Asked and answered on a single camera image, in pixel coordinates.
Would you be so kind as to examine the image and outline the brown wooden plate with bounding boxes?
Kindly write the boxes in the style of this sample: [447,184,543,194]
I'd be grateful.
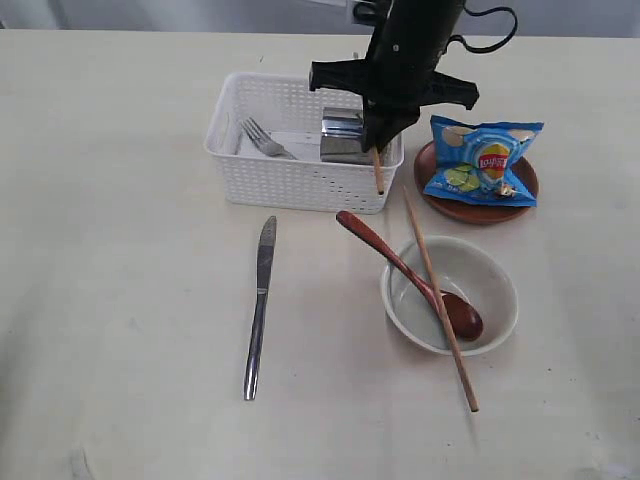
[413,142,530,225]

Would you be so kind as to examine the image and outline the red-brown wooden spoon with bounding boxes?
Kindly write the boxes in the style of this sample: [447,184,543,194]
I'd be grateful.
[336,211,484,341]

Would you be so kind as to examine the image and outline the wooden chopstick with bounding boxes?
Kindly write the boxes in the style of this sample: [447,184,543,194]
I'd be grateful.
[371,146,385,195]
[402,186,479,413]

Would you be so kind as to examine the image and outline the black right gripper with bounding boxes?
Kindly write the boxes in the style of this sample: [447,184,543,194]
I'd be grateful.
[309,19,479,152]

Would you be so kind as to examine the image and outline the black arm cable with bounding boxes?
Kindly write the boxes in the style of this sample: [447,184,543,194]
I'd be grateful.
[447,4,519,54]

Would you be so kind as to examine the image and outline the pale green ceramic bowl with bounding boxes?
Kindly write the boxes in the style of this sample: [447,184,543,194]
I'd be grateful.
[381,236,518,357]

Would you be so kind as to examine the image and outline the silver metal fork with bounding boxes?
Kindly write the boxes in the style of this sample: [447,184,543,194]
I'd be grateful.
[241,117,296,160]

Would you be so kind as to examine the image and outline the silver table knife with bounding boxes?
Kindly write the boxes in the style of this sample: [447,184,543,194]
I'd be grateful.
[244,216,277,401]

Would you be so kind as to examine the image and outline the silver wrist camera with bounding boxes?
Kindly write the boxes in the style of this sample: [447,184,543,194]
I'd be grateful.
[346,0,379,26]

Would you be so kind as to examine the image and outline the white perforated plastic basket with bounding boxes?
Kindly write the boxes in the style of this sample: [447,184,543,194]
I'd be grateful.
[205,73,387,214]

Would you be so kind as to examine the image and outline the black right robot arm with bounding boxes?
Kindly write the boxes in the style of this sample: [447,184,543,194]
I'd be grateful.
[309,0,479,152]

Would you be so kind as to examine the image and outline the blue chips bag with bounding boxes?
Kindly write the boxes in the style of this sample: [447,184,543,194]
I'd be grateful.
[423,116,544,207]

